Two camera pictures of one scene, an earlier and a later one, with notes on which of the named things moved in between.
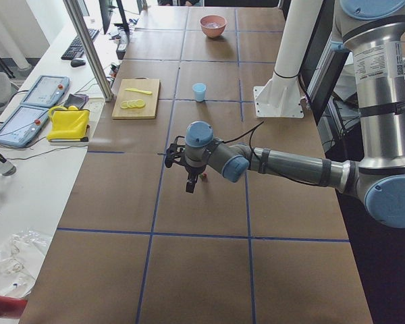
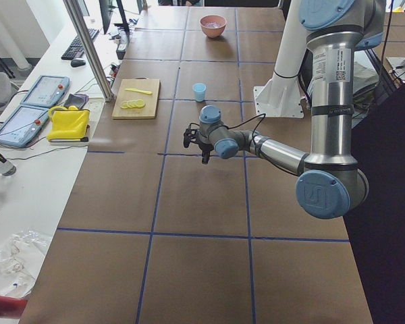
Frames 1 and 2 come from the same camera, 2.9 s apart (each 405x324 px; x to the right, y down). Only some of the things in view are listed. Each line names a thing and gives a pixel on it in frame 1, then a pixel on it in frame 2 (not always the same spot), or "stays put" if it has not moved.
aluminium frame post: x=76 y=13 stays put
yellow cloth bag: x=70 y=123 stays put
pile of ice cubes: x=212 y=24 stays put
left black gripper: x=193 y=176 → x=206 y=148
